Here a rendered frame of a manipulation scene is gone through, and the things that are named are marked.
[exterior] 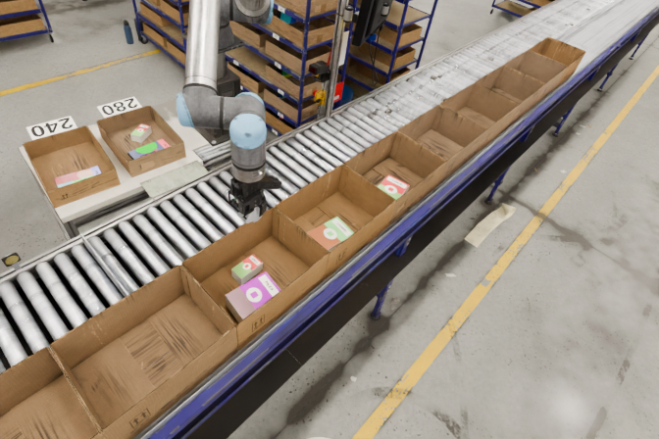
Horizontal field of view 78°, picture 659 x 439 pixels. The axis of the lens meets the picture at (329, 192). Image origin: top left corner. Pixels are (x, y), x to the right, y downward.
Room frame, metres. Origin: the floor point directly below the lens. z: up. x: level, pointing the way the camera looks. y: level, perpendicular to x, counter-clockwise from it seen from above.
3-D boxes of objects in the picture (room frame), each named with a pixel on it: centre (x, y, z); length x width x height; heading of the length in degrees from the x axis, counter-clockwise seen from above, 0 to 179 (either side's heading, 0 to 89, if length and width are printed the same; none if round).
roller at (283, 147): (1.66, 0.12, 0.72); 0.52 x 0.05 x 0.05; 53
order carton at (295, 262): (0.80, 0.20, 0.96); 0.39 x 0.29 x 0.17; 143
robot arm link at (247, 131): (0.84, 0.23, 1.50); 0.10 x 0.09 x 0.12; 14
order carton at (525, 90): (2.36, -0.97, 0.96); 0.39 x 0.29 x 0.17; 143
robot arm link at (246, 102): (0.94, 0.27, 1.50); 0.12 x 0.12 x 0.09; 14
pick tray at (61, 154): (1.31, 1.20, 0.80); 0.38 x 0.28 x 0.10; 46
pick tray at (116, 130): (1.57, 0.99, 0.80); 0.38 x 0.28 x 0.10; 48
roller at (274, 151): (1.61, 0.16, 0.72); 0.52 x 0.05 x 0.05; 53
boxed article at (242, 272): (0.84, 0.25, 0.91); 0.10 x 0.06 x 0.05; 145
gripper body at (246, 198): (0.83, 0.23, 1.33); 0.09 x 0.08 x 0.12; 145
